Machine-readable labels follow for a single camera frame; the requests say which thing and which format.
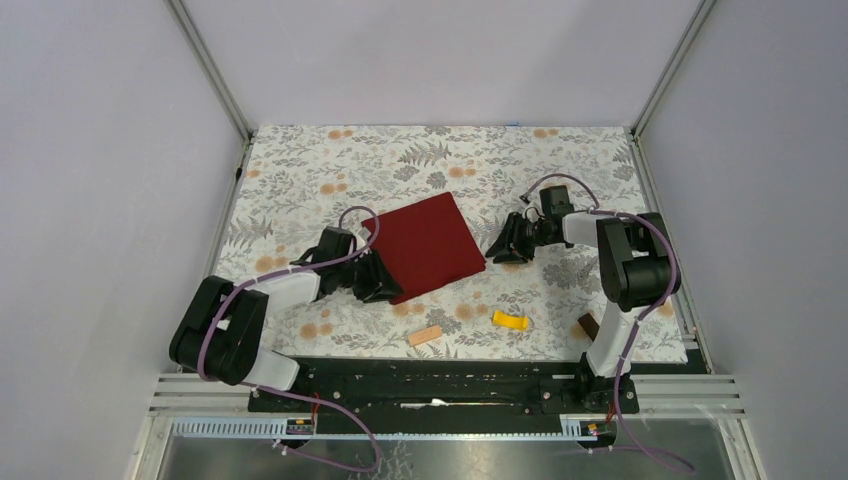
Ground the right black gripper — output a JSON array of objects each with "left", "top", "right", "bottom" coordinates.
[{"left": 484, "top": 212, "right": 555, "bottom": 265}]

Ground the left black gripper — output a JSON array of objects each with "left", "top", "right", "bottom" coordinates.
[{"left": 335, "top": 248, "right": 404, "bottom": 303}]

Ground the dark red cloth napkin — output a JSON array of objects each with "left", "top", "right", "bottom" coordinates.
[{"left": 361, "top": 192, "right": 486, "bottom": 305}]

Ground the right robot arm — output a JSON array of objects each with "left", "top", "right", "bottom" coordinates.
[{"left": 485, "top": 186, "right": 680, "bottom": 412}]

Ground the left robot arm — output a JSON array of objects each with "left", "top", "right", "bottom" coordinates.
[{"left": 168, "top": 226, "right": 403, "bottom": 411}]

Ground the light wooden block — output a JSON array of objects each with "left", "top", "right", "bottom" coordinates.
[{"left": 407, "top": 325, "right": 443, "bottom": 347}]

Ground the floral patterned table mat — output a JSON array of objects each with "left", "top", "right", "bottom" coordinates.
[{"left": 215, "top": 125, "right": 646, "bottom": 361}]

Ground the yellow block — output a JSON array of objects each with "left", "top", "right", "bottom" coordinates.
[{"left": 492, "top": 310, "right": 529, "bottom": 331}]

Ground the dark brown block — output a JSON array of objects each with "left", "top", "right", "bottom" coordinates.
[{"left": 577, "top": 313, "right": 600, "bottom": 341}]

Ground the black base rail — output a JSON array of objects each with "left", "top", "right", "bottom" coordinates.
[{"left": 248, "top": 356, "right": 641, "bottom": 439}]

